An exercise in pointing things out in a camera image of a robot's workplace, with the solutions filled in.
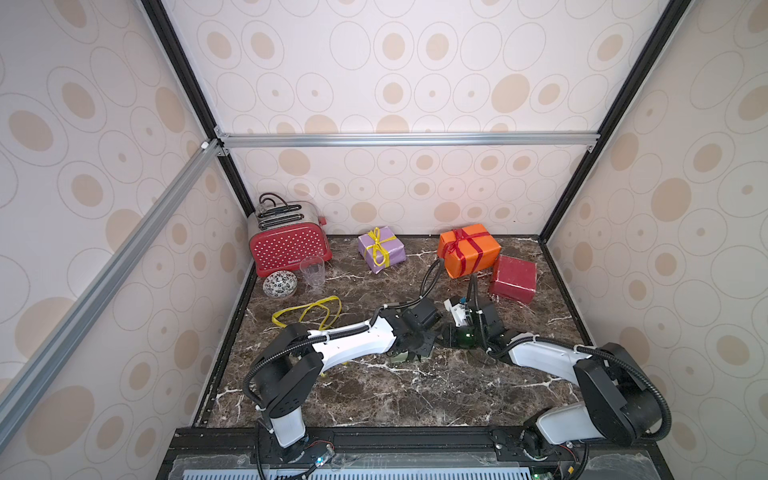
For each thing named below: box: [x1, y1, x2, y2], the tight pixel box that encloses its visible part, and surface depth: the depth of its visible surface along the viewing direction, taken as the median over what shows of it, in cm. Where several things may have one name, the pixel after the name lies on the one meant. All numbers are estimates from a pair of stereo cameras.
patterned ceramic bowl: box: [262, 270, 298, 299], surface depth 105 cm
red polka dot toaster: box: [248, 201, 333, 278], surface depth 104 cm
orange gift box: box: [438, 224, 502, 279], surface depth 106 cm
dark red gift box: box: [489, 255, 538, 304], surface depth 102 cm
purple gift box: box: [358, 226, 407, 274], surface depth 111 cm
